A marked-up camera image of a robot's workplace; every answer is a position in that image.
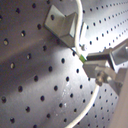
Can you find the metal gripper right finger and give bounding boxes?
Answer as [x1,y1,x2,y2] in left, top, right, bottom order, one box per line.
[87,41,128,68]

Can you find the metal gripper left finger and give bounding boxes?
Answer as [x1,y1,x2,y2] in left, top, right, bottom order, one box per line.
[83,60,127,95]

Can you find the white cable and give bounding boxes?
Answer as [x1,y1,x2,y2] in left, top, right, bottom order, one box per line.
[65,0,101,128]

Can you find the grey metal cable clip bracket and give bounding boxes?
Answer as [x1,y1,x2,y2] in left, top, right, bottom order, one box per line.
[43,4,88,51]

